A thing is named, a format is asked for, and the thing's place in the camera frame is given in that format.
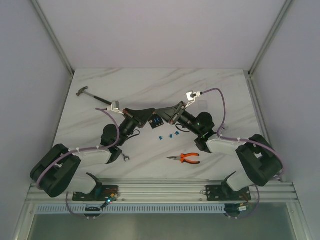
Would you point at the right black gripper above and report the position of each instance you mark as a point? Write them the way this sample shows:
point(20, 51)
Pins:
point(171, 113)

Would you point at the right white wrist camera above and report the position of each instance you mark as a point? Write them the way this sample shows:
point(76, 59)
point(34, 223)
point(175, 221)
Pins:
point(191, 97)

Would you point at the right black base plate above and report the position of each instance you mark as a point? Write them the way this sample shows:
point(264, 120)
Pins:
point(215, 193)

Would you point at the claw hammer black handle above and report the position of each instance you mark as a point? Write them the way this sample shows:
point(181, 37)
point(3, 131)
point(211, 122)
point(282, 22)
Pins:
point(83, 91)

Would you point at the left silver wrench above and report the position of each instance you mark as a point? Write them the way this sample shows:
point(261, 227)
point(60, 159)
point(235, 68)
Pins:
point(125, 157)

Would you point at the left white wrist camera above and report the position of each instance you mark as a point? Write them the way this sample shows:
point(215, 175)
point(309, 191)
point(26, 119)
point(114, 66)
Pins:
point(115, 107)

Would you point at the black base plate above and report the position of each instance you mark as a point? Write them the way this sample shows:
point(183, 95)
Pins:
point(215, 193)
point(99, 194)

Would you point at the left aluminium frame post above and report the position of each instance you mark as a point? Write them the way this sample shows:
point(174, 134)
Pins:
point(52, 36)

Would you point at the aluminium frame post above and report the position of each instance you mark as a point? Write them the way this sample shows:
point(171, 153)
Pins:
point(279, 20)
point(52, 36)

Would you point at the black fuse box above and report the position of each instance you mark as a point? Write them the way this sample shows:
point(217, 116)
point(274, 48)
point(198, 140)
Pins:
point(155, 121)

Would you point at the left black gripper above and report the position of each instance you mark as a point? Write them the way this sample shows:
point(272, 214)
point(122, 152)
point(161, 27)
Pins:
point(135, 116)

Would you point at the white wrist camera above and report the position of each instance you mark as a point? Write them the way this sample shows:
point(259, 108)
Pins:
point(115, 107)
point(191, 97)

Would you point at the clear plastic fuse box cover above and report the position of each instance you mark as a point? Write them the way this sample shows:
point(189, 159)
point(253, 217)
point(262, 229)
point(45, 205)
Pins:
point(203, 105)

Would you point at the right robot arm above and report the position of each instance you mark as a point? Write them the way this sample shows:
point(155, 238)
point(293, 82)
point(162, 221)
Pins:
point(259, 161)

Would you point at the orange handled needle-nose pliers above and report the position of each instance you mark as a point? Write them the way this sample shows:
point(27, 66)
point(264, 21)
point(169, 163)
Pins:
point(183, 158)

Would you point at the aluminium mounting rail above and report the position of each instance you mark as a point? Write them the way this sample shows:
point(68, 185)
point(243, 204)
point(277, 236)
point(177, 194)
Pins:
point(140, 191)

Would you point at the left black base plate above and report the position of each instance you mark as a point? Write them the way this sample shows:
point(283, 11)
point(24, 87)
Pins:
point(99, 194)

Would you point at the right aluminium frame post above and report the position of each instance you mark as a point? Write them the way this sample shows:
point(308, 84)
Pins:
point(279, 20)

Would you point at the white slotted cable duct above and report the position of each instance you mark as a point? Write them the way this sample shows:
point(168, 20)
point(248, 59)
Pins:
point(132, 208)

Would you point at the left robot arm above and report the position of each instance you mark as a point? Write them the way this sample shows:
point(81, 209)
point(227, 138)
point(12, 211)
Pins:
point(64, 170)

